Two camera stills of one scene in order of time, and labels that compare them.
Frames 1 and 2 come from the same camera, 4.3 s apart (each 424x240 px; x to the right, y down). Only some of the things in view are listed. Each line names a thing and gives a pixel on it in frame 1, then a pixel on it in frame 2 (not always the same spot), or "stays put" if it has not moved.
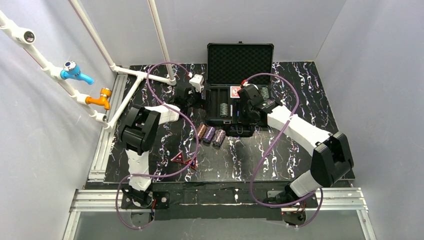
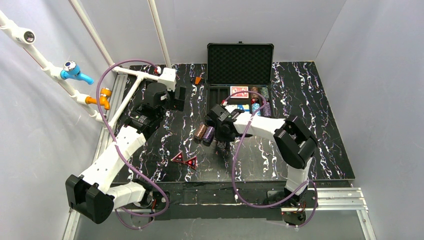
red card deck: x=233 y=91 stays put
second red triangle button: x=193 y=163 stays put
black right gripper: x=244 y=117 → x=214 y=133
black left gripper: x=192 y=98 → x=179 y=98
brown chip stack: x=201 y=130 stays put
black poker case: x=229 y=65 stays put
